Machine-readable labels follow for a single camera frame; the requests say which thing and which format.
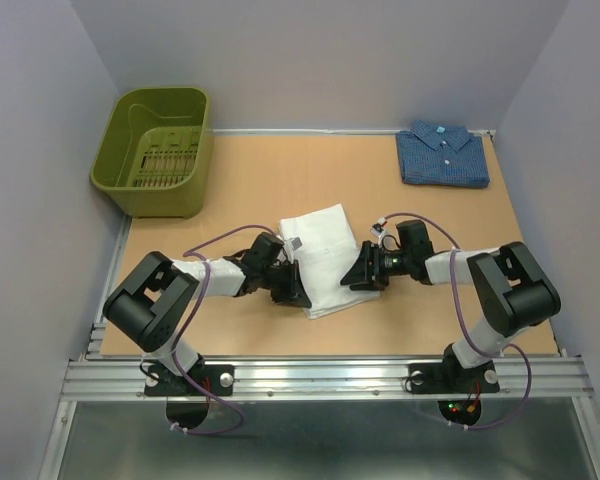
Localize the green plastic laundry basket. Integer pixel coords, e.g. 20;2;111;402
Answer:
90;87;214;219

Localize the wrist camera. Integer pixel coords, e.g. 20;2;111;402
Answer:
371;217;400;251
286;237;302;251

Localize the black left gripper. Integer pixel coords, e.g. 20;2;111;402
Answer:
259;260;310;308

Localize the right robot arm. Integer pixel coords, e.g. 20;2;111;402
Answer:
340;214;562;390

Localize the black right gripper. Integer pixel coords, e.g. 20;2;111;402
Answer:
341;240;412;290

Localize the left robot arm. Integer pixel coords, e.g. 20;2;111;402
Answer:
102;231;312;394

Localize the aluminium mounting rail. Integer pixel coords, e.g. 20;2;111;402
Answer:
60;356;594;403

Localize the folded blue checked shirt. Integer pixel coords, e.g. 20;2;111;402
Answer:
395;120;490;189

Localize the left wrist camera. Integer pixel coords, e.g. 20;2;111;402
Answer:
286;237;302;251

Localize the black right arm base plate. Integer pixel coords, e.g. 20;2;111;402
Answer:
405;361;500;395

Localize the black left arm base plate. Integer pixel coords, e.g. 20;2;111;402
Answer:
143;362;236;399

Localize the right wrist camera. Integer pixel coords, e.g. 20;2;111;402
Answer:
371;217;400;251

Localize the white long sleeve shirt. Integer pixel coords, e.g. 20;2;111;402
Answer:
279;204;380;320

